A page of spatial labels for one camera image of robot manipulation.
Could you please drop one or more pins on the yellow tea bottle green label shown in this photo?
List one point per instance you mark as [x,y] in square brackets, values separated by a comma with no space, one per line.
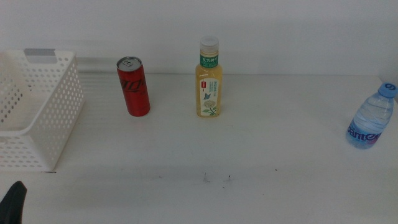
[208,77]

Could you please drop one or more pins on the white perforated plastic basket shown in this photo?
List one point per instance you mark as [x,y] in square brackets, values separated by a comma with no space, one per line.
[18,133]

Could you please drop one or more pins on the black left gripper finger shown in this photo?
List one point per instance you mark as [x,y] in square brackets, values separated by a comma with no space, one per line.
[12,205]

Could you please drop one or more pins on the red cola can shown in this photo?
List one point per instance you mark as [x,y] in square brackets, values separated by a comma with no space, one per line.
[133,93]

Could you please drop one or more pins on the clear water bottle blue cap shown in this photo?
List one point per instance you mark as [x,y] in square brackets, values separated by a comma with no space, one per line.
[370,118]

